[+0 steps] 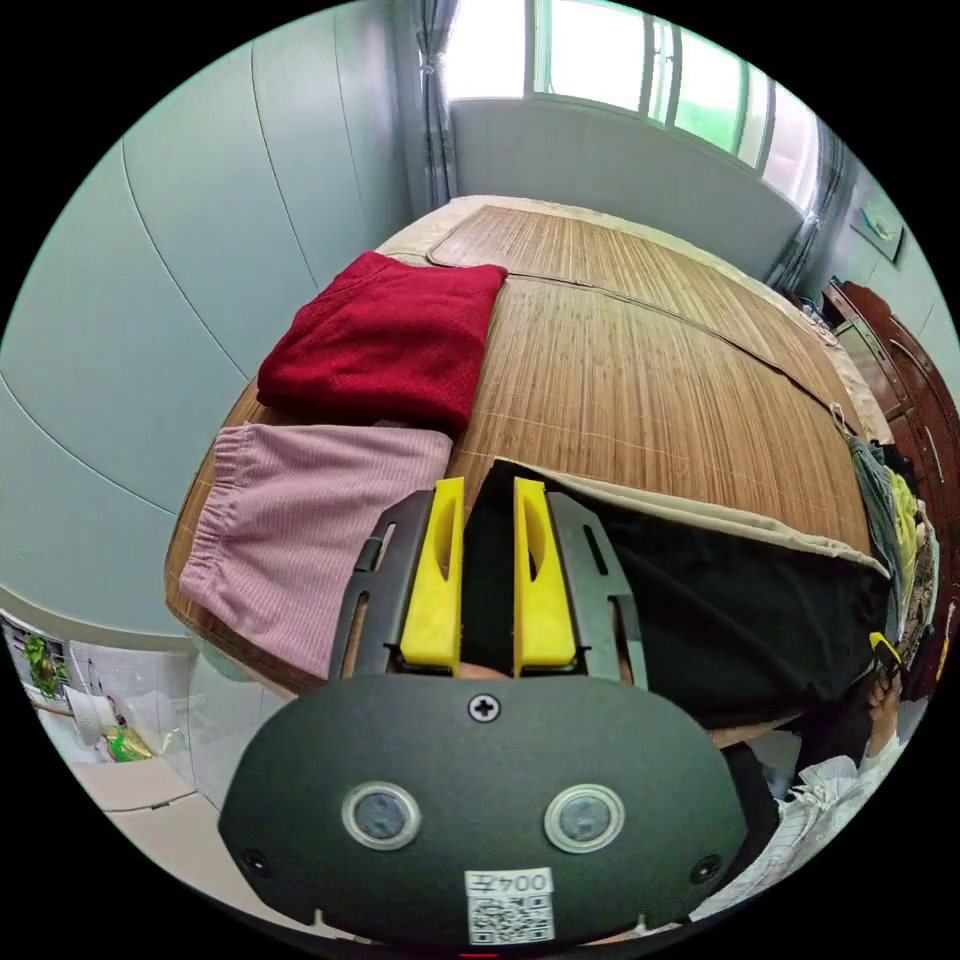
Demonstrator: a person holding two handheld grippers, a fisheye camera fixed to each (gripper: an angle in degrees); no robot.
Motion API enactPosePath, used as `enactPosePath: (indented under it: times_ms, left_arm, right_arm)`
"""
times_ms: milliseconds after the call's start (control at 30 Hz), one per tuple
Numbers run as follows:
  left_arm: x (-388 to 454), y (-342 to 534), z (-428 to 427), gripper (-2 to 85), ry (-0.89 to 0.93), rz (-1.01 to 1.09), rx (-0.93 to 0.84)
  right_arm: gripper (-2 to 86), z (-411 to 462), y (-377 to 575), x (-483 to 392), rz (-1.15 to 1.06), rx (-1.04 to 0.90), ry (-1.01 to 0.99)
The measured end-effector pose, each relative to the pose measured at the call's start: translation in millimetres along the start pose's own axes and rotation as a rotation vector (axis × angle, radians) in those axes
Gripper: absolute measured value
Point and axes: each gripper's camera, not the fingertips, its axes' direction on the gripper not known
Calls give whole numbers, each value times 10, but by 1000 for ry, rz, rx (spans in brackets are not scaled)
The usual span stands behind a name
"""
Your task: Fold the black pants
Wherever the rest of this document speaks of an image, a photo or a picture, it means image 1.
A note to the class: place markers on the red sweater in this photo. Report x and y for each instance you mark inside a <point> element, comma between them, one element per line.
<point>382,341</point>

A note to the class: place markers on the green plant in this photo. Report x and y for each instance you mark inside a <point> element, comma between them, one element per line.
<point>43,664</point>

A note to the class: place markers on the black pants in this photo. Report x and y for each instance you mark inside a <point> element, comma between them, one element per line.
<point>720,615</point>

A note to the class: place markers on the grey curtain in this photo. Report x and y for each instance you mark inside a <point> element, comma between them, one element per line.
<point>814,217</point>
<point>436,105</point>

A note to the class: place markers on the bed with woven mat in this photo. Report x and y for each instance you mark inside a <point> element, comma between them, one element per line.
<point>637,360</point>

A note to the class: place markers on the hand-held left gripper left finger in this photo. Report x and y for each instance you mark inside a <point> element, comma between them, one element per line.
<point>431,592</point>

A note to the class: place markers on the pink striped pants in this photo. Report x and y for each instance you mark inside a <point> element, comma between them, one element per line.
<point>292,525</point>

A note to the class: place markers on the person's right hand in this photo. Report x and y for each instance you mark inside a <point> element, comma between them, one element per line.
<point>885,709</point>

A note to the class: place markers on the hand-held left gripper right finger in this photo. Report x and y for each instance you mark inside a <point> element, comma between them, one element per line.
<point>541,607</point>

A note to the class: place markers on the window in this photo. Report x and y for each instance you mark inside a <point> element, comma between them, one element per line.
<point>645,60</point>

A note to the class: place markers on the dark wooden headboard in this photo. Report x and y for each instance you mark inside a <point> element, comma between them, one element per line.
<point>911,390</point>

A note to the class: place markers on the pile of clothes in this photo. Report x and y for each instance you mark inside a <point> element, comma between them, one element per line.
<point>896,525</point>

